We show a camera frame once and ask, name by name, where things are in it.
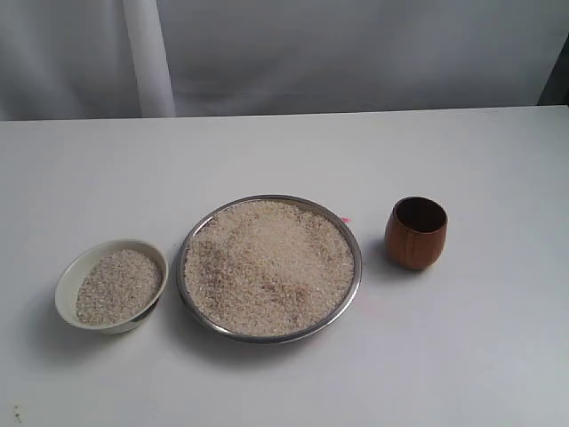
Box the brown wooden cup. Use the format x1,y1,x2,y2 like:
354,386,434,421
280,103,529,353
384,197,448,270

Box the white rice grains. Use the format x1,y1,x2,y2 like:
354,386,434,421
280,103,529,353
76,249,162,326

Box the white backdrop curtain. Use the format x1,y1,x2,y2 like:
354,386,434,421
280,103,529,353
1,1,568,121

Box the white ceramic bowl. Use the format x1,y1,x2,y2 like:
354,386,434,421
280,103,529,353
54,238,170,334

